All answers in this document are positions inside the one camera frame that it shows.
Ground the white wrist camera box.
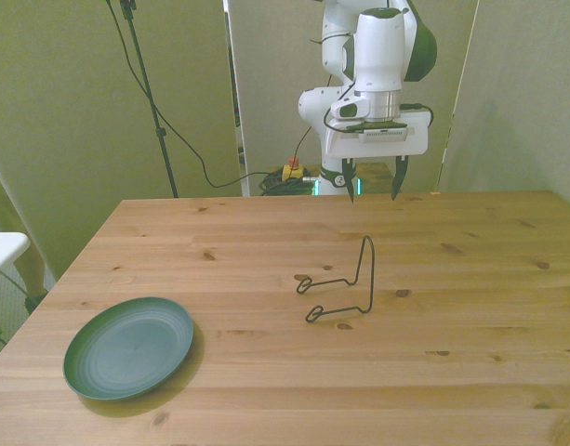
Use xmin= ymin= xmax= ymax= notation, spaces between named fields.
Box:
xmin=361 ymin=128 xmax=416 ymax=144

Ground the dark green round plate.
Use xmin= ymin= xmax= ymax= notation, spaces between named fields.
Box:
xmin=62 ymin=296 xmax=195 ymax=401

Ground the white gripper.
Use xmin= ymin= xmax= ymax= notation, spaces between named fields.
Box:
xmin=324 ymin=111 xmax=430 ymax=204

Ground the black tripod stand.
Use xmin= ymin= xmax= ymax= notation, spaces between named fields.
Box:
xmin=119 ymin=0 xmax=179 ymax=199

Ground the black wire plate stand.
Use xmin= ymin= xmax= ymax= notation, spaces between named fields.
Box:
xmin=294 ymin=235 xmax=377 ymax=324

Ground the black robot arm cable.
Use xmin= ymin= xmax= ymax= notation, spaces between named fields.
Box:
xmin=322 ymin=85 xmax=434 ymax=136

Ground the small wooden cabinet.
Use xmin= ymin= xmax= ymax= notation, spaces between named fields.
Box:
xmin=353 ymin=162 xmax=397 ymax=194

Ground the coiled dark cable bundle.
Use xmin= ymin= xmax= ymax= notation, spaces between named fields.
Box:
xmin=258 ymin=169 xmax=321 ymax=196

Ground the white stool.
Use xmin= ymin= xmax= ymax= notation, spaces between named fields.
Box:
xmin=0 ymin=231 xmax=48 ymax=317

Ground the yellow emergency stop box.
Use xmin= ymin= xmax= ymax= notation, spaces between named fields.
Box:
xmin=282 ymin=156 xmax=305 ymax=181

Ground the black tripod cable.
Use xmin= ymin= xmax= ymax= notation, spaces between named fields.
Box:
xmin=105 ymin=0 xmax=285 ymax=190

